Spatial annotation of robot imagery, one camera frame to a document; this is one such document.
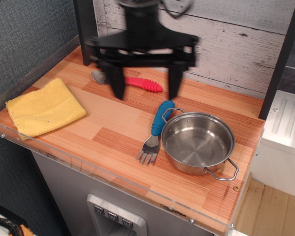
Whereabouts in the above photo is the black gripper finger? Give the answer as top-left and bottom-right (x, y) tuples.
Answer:
(102, 64), (125, 100)
(168, 64), (184, 99)

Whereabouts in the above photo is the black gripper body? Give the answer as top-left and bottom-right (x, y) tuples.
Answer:
(86, 4), (199, 71)

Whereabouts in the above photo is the stainless steel pot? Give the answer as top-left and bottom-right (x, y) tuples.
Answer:
(160, 108), (239, 181)

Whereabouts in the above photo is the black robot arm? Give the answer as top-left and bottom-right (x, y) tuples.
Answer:
(86, 0), (199, 99)

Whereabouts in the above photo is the yellow cloth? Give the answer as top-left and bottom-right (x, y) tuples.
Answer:
(5, 78), (87, 141)

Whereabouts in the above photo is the clear acrylic edge guard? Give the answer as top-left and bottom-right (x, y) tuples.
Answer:
(0, 118), (264, 236)

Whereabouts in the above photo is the grey cabinet with dispenser panel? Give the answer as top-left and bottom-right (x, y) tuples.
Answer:
(33, 152), (213, 236)

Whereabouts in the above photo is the white toy sink unit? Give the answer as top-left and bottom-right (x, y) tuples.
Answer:
(250, 91), (295, 196)

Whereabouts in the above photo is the orange object bottom left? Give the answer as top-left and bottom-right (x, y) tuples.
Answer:
(20, 225), (35, 236)

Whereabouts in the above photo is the red handled spoon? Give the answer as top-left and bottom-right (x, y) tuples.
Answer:
(91, 70), (163, 92)

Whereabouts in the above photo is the left dark post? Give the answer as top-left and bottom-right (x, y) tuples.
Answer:
(73, 0), (98, 66)

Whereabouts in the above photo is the dark post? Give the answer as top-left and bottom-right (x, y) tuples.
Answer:
(258, 9), (295, 120)
(73, 0), (98, 66)

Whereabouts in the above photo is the blue handled fork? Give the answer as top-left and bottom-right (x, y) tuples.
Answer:
(137, 100), (175, 165)

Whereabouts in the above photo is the right dark post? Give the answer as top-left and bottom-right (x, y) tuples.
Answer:
(258, 9), (295, 120)

